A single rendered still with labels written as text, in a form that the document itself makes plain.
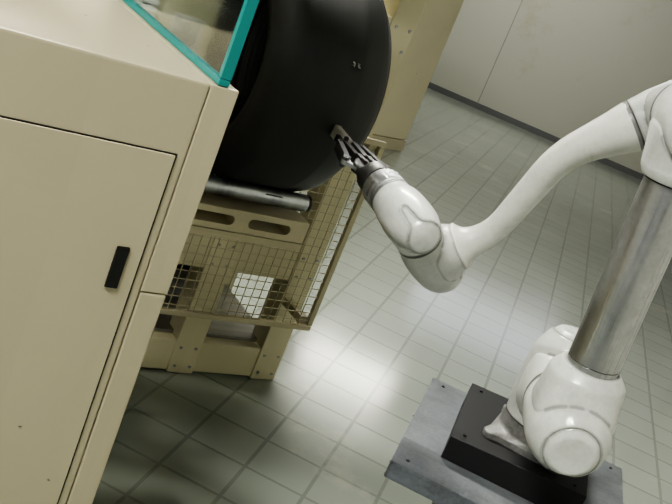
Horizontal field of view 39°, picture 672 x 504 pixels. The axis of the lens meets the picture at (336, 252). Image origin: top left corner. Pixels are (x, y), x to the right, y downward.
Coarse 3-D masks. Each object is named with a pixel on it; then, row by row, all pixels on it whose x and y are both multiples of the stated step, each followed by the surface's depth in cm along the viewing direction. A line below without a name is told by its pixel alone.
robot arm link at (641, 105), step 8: (656, 88) 177; (664, 88) 173; (640, 96) 180; (648, 96) 177; (656, 96) 174; (632, 104) 180; (640, 104) 179; (648, 104) 176; (632, 112) 179; (640, 112) 178; (648, 112) 176; (640, 120) 178; (648, 120) 176; (640, 128) 178
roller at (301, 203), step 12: (216, 180) 228; (228, 180) 230; (204, 192) 229; (216, 192) 229; (228, 192) 230; (240, 192) 232; (252, 192) 234; (264, 192) 236; (276, 192) 238; (288, 192) 240; (276, 204) 239; (288, 204) 240; (300, 204) 242
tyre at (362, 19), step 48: (288, 0) 211; (336, 0) 215; (288, 48) 210; (336, 48) 213; (384, 48) 221; (240, 96) 265; (288, 96) 211; (336, 96) 216; (240, 144) 220; (288, 144) 218
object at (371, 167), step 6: (354, 162) 205; (360, 162) 206; (372, 162) 203; (378, 162) 203; (360, 168) 203; (366, 168) 202; (372, 168) 201; (378, 168) 201; (360, 174) 203; (366, 174) 201; (360, 180) 203; (360, 186) 204
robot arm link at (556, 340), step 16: (544, 336) 201; (560, 336) 198; (528, 352) 205; (544, 352) 198; (560, 352) 195; (528, 368) 200; (544, 368) 194; (528, 384) 195; (512, 400) 205; (512, 416) 204
